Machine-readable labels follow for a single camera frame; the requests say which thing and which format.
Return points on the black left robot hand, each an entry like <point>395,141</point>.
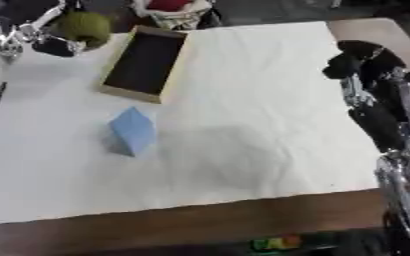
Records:
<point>55,46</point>

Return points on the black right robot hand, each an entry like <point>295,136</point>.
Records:
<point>383,123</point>

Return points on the green ball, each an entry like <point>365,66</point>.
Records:
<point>86,27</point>

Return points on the tan cardboard box black inside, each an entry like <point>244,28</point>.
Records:
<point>144,63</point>

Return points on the light blue block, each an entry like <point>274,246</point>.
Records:
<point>134,131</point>

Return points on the bag with red and white contents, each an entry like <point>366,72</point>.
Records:
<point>176,11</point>

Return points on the small multicoloured object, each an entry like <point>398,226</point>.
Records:
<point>276,242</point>

